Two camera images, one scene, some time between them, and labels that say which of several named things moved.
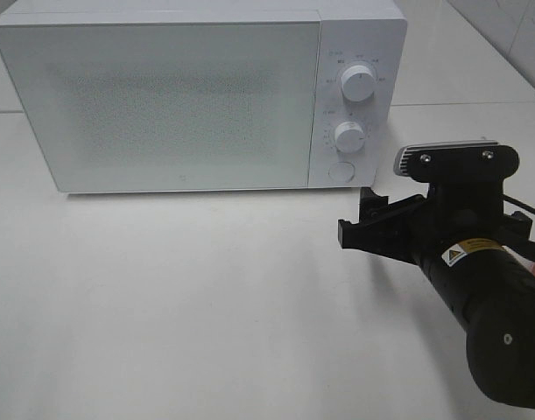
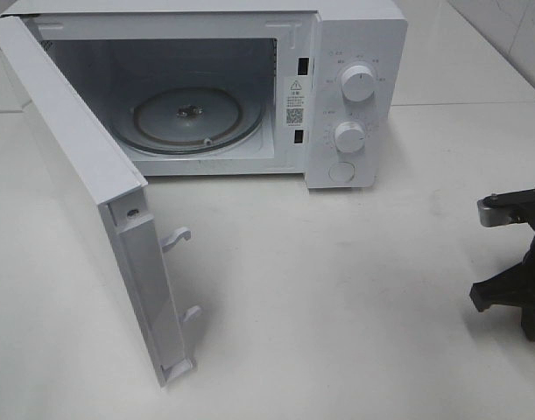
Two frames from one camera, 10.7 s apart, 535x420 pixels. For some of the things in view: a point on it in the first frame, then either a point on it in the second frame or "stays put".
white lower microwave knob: (349, 137) stays put
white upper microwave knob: (358, 83) stays put
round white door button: (342, 171) stays put
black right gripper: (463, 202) → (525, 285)
